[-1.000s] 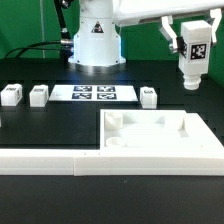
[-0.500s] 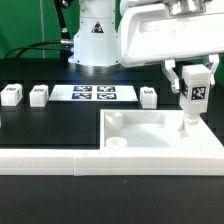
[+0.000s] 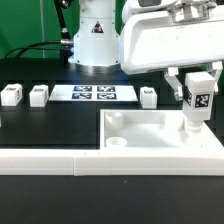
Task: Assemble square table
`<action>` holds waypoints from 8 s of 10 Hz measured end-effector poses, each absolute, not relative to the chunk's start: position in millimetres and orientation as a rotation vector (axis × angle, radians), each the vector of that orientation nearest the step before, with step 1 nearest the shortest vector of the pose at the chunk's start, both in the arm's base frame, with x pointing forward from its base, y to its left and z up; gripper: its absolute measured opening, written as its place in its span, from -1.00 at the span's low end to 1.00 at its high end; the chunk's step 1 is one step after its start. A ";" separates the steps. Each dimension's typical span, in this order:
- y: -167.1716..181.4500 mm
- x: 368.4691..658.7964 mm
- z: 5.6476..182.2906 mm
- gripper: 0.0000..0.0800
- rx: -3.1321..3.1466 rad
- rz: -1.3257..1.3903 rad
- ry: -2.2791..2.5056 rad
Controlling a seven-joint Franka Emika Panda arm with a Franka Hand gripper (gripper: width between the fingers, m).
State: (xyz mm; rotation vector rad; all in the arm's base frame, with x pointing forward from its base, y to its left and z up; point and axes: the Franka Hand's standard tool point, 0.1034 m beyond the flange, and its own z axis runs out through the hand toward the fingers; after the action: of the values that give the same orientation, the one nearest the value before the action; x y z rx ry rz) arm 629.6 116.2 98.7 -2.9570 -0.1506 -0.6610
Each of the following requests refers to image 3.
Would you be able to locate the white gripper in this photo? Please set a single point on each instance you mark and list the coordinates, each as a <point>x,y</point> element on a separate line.
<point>152,41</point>

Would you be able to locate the white square tabletop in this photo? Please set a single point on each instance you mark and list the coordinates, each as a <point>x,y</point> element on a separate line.
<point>155,133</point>

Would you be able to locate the white sheet with tags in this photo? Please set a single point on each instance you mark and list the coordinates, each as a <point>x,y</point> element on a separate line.
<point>110,93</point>

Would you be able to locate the white L-shaped obstacle fence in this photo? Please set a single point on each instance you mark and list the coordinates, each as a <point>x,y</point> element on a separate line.
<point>111,162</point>

